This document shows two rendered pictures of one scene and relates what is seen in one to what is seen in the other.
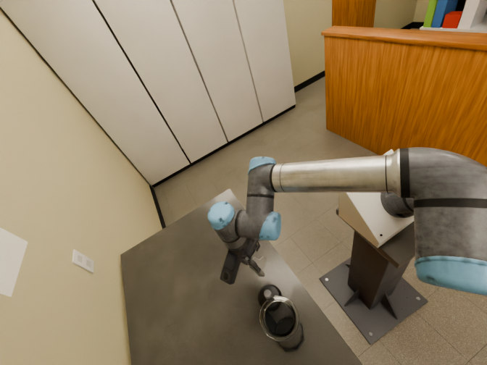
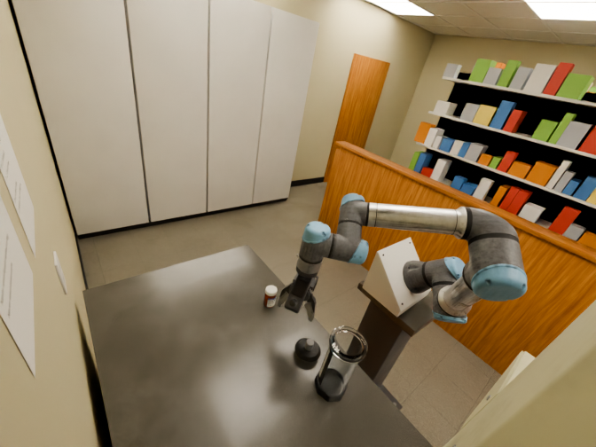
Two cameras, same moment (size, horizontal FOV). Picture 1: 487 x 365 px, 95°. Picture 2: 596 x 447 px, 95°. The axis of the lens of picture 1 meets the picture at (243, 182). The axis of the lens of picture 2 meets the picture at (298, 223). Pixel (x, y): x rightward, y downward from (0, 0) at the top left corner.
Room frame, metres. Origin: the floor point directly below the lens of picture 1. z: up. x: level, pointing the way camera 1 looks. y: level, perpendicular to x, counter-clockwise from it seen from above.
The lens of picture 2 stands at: (-0.14, 0.49, 1.81)
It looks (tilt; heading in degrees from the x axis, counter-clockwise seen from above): 30 degrees down; 329
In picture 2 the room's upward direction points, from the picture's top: 12 degrees clockwise
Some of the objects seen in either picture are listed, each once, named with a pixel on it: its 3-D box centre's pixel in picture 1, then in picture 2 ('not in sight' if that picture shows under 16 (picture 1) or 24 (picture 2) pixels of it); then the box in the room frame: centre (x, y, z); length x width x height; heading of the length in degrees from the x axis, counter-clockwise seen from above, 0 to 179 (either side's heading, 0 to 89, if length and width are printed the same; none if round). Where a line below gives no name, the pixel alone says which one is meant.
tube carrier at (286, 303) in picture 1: (284, 325); (339, 364); (0.19, 0.05, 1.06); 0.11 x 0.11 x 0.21
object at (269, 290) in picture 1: (269, 295); (308, 348); (0.31, 0.07, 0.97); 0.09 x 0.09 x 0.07
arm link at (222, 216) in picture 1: (226, 221); (315, 242); (0.40, 0.09, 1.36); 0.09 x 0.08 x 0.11; 58
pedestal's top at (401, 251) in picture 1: (392, 216); (403, 295); (0.44, -0.54, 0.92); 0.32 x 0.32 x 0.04; 11
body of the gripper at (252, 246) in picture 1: (241, 245); (304, 279); (0.41, 0.09, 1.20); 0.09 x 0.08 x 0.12; 132
